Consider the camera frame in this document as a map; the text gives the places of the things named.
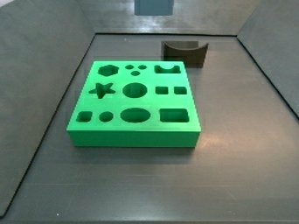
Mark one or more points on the dark curved arch block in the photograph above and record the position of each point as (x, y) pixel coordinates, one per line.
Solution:
(186, 51)

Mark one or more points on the green shape sorter block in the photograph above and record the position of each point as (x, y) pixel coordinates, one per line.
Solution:
(135, 104)

